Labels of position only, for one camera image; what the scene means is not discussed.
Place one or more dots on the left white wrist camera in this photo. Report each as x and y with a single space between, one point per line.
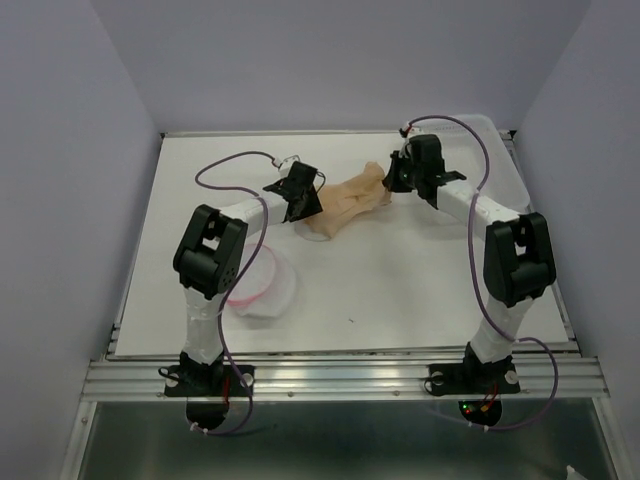
284 165

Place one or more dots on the white plastic basket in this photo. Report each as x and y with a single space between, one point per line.
462 152

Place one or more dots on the beige bra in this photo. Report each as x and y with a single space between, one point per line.
342 202

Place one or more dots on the white mesh laundry bag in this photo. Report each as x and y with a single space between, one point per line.
268 287

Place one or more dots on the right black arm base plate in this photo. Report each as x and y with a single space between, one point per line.
473 379

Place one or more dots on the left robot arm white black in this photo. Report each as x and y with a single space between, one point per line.
216 251

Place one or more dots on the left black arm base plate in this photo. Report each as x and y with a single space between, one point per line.
218 380

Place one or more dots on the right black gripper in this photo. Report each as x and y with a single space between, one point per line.
389 181

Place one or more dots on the aluminium frame rail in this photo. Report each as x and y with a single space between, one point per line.
395 375

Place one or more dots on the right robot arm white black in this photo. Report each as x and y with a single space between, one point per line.
518 266

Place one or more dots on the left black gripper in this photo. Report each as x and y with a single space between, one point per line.
312 207

